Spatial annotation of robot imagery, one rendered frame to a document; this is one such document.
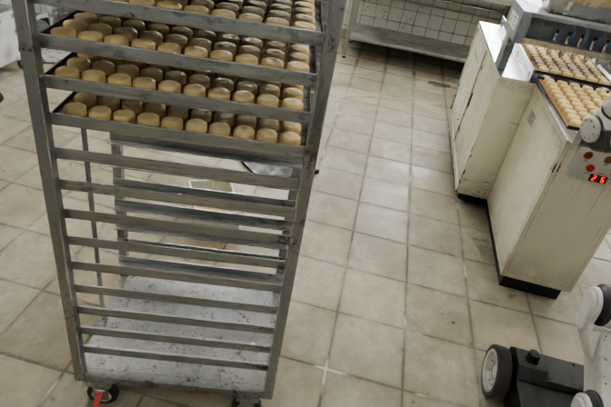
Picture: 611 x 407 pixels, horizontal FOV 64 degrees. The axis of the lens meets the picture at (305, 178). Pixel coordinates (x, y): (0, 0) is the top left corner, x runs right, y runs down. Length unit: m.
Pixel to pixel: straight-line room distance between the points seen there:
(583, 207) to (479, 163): 0.80
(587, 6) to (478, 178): 1.05
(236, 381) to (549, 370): 1.15
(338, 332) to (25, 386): 1.16
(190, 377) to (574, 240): 1.74
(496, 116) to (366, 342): 1.47
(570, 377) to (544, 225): 0.67
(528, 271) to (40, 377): 2.11
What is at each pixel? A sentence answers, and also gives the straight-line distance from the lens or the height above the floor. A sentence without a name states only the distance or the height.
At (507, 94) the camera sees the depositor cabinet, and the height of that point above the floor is 0.75.
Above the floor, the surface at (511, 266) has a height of 0.15.
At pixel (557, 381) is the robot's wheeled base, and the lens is 2.13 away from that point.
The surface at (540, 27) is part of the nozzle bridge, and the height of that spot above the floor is 1.10.
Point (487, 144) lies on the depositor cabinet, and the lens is 2.99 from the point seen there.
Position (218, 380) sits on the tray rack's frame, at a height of 0.15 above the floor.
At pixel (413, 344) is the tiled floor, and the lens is 2.22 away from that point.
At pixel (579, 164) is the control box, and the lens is 2.29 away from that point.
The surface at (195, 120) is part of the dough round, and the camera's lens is 1.22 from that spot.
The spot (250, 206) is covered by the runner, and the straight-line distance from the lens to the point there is 1.24.
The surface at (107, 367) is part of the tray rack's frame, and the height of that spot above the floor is 0.15.
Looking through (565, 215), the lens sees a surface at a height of 0.50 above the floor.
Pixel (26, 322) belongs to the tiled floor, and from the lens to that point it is 2.22.
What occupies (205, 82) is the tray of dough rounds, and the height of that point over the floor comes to 1.15.
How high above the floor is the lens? 1.61
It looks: 32 degrees down
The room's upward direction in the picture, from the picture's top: 10 degrees clockwise
